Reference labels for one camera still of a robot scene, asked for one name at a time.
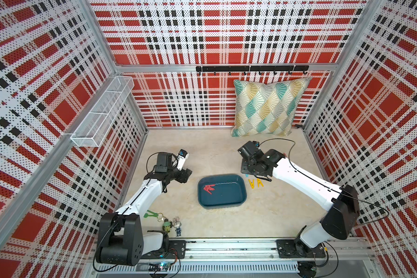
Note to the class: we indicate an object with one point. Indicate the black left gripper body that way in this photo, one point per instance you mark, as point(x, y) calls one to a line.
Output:
point(180, 176)

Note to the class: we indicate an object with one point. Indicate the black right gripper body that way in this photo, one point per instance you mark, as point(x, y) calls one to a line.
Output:
point(248, 168)

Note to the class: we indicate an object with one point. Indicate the yellow clothespin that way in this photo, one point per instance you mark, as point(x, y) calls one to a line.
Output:
point(260, 183)
point(251, 182)

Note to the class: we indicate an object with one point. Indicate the red clothespin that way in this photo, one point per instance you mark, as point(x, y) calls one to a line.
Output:
point(209, 188)

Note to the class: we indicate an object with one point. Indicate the teal plastic storage box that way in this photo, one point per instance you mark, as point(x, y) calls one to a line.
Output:
point(230, 191)

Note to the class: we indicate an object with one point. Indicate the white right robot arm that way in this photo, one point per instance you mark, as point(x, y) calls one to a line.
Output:
point(340, 203)

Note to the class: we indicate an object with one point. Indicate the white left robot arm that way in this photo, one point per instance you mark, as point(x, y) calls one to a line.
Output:
point(121, 240)

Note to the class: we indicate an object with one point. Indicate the geometric patterned pillow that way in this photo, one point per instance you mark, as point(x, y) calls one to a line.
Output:
point(267, 108)

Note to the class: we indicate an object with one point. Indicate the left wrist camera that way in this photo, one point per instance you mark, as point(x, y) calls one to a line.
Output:
point(181, 157)

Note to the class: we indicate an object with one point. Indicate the green figurine keychain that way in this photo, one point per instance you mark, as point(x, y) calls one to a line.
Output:
point(167, 226)

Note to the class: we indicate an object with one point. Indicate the rabbit figurine keychain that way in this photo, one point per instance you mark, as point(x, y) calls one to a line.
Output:
point(177, 225)

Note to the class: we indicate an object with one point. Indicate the black hook rail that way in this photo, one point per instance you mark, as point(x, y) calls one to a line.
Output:
point(248, 69)

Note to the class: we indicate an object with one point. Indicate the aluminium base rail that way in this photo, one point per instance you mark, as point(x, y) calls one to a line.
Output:
point(251, 258)

